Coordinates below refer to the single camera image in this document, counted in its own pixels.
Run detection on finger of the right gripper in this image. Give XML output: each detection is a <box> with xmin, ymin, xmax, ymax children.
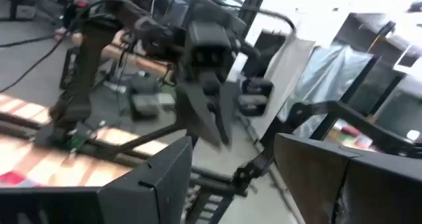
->
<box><xmin>217</xmin><ymin>84</ymin><xmax>243</xmax><ymax>146</ymax></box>
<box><xmin>175</xmin><ymin>84</ymin><xmax>222</xmax><ymax>149</ymax></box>

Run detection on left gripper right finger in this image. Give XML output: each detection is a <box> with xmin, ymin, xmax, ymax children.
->
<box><xmin>274</xmin><ymin>134</ymin><xmax>422</xmax><ymax>224</ymax></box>

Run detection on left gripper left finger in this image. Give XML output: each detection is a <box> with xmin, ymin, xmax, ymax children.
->
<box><xmin>0</xmin><ymin>136</ymin><xmax>194</xmax><ymax>224</ymax></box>

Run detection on red popcorn bag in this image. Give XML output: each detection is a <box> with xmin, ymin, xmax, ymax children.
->
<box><xmin>0</xmin><ymin>171</ymin><xmax>28</xmax><ymax>188</ymax></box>

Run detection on translucent plastic sheet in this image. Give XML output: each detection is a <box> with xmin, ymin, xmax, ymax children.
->
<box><xmin>280</xmin><ymin>42</ymin><xmax>373</xmax><ymax>132</ymax></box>

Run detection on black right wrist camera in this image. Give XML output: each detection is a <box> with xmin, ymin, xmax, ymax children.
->
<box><xmin>184</xmin><ymin>19</ymin><xmax>233</xmax><ymax>78</ymax></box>

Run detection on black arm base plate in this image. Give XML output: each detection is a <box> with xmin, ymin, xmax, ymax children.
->
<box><xmin>34</xmin><ymin>121</ymin><xmax>109</xmax><ymax>152</ymax></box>

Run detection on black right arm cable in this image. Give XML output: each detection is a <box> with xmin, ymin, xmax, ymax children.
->
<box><xmin>230</xmin><ymin>5</ymin><xmax>297</xmax><ymax>37</ymax></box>

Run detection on black floor cable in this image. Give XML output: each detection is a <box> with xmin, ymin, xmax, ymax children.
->
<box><xmin>0</xmin><ymin>35</ymin><xmax>57</xmax><ymax>49</ymax></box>
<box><xmin>0</xmin><ymin>39</ymin><xmax>69</xmax><ymax>94</ymax></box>

